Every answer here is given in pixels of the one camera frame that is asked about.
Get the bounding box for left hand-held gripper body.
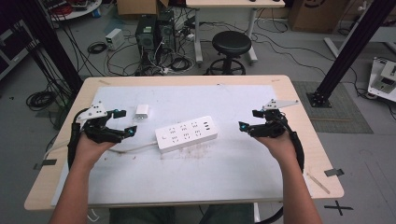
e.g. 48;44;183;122
76;101;125;145

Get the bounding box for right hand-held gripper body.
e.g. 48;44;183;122
248;99;300;139

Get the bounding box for person's left hand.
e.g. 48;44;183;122
74;132;117;169

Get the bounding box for person's right hand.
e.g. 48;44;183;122
255;133;298;166

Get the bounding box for white charger adapter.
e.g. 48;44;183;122
134;104;150;121

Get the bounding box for white power strip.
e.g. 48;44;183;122
154;115;219;154

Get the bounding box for grey tape strip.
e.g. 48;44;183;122
323;167;346;178
33;159;58;171

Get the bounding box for grey floor mat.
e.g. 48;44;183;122
291;80;375;135

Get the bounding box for thin wooden stick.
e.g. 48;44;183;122
305;172;332;195

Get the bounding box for white table mat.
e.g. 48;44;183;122
50;84;308;208

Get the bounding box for white power supply box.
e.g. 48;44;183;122
105;28;126;51

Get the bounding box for black round stool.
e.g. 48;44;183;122
205;30;253;77

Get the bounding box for black computer tower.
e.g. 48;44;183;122
156;9;177;54
134;14;159;64

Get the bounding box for person's dark pants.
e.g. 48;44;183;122
108;203;255;224

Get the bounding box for small cardboard box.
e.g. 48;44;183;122
116;0;170;17

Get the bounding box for round white table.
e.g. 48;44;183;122
39;0;104;22

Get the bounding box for white-legged wooden desk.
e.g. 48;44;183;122
185;0;287;65

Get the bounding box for large cardboard box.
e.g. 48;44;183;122
289;0;350;35

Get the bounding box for grey equipment rack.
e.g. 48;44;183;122
0;20;40;82

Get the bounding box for white device on floor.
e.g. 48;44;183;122
367;57;396;104

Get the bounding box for white power strip cable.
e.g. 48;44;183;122
43;140;159;161

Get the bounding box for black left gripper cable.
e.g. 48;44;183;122
67;106;92;171

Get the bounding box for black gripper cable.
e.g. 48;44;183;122
280;118;305;174
67;106;92;171

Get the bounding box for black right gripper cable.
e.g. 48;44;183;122
280;118;305;174

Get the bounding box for large black cable coil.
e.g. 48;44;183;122
25;90;58;112

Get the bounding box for small black cable coil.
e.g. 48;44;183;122
86;41;108;55

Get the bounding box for black cable tangle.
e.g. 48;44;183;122
167;55;194;73

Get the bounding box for black metal frame post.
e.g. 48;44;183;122
8;0;84;94
305;0;396;109

